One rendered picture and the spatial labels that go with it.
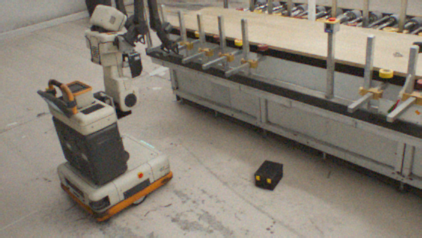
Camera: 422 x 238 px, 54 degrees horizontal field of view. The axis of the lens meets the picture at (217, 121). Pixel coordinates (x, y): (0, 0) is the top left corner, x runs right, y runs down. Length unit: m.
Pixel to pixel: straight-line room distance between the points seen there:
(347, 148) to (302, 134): 0.41
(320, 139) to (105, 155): 1.65
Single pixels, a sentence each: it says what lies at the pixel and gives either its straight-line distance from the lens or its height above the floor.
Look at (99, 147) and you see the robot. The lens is 2.84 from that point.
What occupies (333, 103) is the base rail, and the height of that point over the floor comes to 0.69.
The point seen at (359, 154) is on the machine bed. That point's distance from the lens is 3.25.
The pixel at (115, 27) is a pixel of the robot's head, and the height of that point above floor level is 1.26.
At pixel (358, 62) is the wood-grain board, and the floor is 0.90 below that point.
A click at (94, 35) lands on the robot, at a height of 1.23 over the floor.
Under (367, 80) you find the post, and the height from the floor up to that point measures 0.89.
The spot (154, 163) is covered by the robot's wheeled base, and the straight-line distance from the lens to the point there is 3.12.
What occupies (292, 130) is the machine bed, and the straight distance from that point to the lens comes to 3.54.
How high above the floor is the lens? 1.94
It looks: 28 degrees down
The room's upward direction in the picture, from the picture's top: 7 degrees counter-clockwise
